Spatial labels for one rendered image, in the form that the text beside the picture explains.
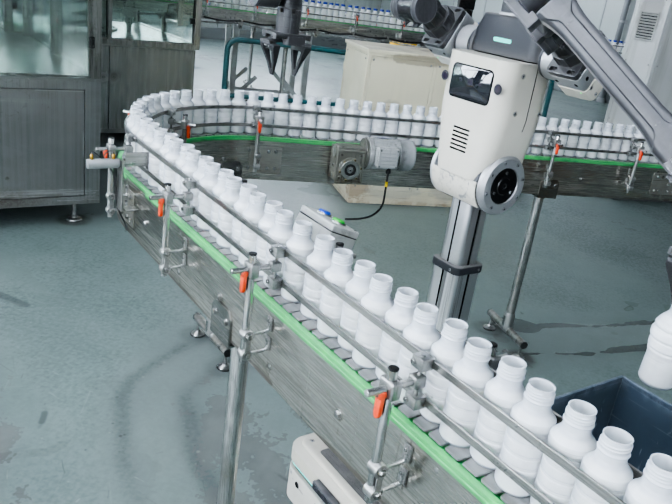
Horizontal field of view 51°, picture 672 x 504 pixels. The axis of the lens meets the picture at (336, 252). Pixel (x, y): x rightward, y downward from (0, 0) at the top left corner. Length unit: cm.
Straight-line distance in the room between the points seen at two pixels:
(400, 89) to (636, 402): 415
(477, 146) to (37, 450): 178
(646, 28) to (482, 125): 553
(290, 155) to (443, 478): 200
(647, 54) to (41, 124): 520
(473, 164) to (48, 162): 308
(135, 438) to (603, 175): 238
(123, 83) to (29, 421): 413
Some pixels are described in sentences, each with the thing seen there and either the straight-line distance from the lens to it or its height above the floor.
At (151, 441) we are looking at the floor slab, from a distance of 269.
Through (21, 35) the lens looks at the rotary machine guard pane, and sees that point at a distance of 430.
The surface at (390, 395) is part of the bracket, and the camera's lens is 105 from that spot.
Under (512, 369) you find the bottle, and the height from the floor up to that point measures 116.
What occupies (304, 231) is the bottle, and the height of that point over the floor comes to 115.
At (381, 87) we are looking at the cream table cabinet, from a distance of 538.
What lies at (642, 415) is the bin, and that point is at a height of 90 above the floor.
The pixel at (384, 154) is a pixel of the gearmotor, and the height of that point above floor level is 100.
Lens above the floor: 163
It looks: 21 degrees down
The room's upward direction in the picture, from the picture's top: 8 degrees clockwise
